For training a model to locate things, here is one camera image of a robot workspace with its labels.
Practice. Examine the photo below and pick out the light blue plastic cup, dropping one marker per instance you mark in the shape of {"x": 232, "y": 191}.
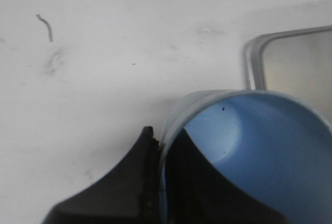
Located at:
{"x": 272, "y": 146}

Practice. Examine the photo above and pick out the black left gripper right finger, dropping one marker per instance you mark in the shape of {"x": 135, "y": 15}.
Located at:
{"x": 198, "y": 193}

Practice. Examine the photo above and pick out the silver electronic kitchen scale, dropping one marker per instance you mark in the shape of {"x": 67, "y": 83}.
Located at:
{"x": 297, "y": 63}

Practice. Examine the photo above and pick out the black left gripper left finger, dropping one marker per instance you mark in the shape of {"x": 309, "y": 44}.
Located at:
{"x": 126, "y": 194}

